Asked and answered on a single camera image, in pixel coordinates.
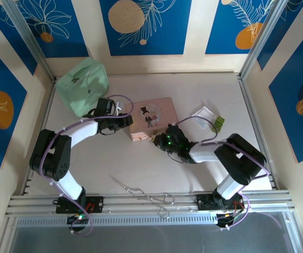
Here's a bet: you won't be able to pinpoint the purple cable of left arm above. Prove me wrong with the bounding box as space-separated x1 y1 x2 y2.
40 94 134 236

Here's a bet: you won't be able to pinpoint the aluminium frame cross rail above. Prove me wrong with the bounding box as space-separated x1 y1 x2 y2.
5 189 296 218

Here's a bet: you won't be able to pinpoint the mint green zip pouch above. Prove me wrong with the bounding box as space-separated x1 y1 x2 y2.
55 57 109 118

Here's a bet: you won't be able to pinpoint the black base plate right arm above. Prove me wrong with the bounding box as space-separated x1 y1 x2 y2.
196 193 246 211

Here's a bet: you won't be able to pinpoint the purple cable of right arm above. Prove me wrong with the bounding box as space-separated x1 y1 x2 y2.
176 115 270 231

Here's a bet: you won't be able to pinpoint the pink tin box wedding couple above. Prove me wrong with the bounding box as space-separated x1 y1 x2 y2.
124 97 178 143

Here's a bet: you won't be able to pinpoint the aluminium table side rail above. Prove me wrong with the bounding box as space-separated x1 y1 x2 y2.
19 79 57 196
237 75 279 191

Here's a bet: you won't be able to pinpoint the long metal forceps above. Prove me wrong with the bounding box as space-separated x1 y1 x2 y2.
110 175 176 219

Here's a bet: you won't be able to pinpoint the green toy block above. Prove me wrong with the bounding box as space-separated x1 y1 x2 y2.
212 115 226 133

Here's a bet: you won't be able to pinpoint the aluminium frame post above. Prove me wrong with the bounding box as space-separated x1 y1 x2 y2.
1 0 56 82
239 0 287 80

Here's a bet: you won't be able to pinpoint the clear plastic bag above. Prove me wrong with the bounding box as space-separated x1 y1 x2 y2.
191 106 217 130

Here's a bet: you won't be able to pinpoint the circuit board with green light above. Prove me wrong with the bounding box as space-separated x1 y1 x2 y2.
66 213 91 226

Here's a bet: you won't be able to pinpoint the grey slotted cable duct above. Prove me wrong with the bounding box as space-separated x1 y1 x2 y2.
15 215 286 228

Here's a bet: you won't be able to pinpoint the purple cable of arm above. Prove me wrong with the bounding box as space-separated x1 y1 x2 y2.
40 94 134 236
176 115 270 231

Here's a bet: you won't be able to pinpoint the black base plate left arm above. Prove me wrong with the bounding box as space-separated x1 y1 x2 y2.
55 196 105 214

